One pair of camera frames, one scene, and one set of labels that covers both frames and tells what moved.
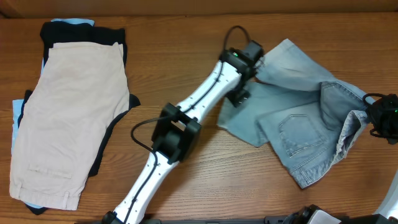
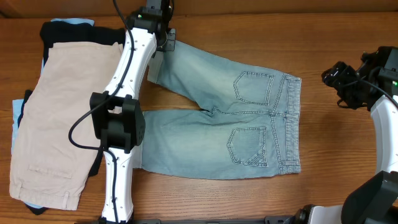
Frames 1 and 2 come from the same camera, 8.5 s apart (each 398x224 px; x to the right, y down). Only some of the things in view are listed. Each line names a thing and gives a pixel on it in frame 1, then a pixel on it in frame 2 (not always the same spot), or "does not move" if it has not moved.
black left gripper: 239,97 -> 170,40
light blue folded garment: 17,105 does not move
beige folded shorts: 60,132 does not move
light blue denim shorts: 308,117 -> 252,129
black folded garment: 80,32 does not move
